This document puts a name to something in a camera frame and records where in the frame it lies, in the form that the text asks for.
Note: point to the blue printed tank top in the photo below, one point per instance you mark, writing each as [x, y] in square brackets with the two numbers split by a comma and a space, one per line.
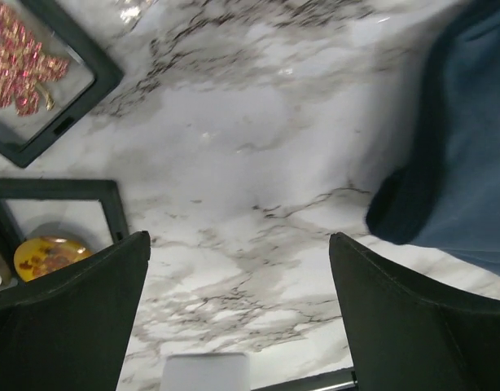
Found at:
[447, 195]

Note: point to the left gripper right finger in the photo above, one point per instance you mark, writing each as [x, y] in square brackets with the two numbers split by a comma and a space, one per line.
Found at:
[410, 332]

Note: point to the yellow round badge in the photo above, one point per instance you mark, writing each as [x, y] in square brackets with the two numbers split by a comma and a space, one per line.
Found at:
[43, 255]

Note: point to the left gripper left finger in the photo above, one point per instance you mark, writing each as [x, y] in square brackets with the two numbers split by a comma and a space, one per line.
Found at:
[69, 330]

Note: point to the black wire frame stand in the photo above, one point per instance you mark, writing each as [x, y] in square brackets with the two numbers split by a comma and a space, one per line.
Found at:
[92, 75]

